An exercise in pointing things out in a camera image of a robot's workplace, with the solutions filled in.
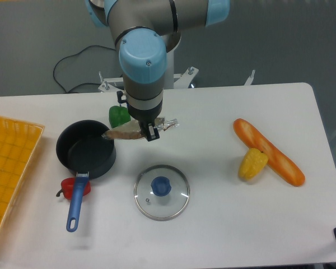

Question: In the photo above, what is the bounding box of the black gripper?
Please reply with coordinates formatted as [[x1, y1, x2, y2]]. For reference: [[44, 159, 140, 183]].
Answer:
[[116, 90, 162, 141]]

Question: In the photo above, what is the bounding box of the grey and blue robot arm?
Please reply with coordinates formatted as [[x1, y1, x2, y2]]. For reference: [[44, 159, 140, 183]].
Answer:
[[85, 1, 230, 141]]

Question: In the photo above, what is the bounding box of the foil-wrapped fish toy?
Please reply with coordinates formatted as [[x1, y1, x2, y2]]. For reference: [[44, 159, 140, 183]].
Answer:
[[101, 117, 179, 140]]

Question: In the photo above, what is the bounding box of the green toy bell pepper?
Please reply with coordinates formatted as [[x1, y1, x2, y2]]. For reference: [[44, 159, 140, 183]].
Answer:
[[109, 105, 131, 128]]

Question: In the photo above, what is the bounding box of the glass lid with blue knob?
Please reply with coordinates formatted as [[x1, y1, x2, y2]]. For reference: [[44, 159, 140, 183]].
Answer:
[[133, 164, 190, 221]]

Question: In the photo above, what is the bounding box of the red toy bell pepper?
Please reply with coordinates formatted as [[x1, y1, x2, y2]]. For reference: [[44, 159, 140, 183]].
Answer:
[[56, 178, 91, 200]]

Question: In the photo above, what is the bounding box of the orange toy baguette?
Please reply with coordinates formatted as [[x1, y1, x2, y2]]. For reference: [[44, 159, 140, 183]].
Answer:
[[233, 118, 305, 187]]

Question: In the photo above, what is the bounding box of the yellow plastic basket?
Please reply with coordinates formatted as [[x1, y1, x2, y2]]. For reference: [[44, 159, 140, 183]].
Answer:
[[0, 116, 45, 233]]

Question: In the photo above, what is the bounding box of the black pot with blue handle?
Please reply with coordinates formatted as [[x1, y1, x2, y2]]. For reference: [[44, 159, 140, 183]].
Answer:
[[56, 120, 116, 233]]

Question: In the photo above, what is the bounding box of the black cable on floor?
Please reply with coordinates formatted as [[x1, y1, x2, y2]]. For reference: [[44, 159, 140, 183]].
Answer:
[[53, 45, 118, 94]]

